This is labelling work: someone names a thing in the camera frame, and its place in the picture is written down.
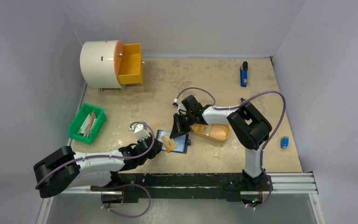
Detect sticks in green bin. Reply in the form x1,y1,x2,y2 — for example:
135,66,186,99
77,111,96,138

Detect green plastic bin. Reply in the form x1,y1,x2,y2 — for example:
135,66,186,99
69,103,107,145

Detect blue black utility tool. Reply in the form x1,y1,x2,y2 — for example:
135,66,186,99
240,61,248,87

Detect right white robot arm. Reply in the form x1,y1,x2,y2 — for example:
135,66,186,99
170,95,272,190

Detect white cylindrical drawer cabinet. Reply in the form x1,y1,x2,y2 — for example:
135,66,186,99
80,40,124,89

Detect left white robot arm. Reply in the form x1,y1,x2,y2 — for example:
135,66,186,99
33,136,163,198

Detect purple cable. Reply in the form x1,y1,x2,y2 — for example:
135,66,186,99
35,121,156,190
174,87,287,174

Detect tan oval plastic tray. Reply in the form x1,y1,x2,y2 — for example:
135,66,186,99
191,124,231,143

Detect orange plastic drawer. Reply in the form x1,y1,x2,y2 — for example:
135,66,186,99
117,43,144,85

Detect small blue block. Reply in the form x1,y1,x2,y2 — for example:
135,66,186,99
280,136,289,149

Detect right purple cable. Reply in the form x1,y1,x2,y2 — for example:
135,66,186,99
174,87,287,174

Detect beige credit card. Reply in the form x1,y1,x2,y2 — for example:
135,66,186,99
200,124,212,136
161,133,177,153

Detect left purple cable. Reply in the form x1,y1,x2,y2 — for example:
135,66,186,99
35,121,156,190

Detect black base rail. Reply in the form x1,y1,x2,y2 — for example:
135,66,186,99
90,172,273,206

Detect blue leather card holder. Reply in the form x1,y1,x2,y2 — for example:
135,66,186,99
157,130,191,154

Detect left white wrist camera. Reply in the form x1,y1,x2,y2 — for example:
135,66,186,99
130,122,151,140

